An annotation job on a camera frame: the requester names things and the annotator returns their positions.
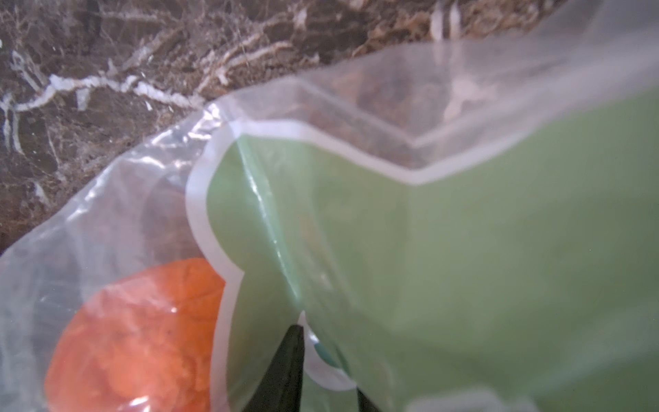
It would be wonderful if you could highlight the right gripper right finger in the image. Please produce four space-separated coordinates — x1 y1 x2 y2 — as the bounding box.
357 390 379 412

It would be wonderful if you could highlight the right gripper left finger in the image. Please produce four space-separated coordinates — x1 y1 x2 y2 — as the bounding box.
244 324 305 412

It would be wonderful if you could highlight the green-seal clear zip-top bag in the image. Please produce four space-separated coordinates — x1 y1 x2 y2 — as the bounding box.
1 1 658 411

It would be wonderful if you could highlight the orange mandarin in green bag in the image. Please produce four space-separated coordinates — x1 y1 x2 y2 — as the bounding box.
45 257 225 411

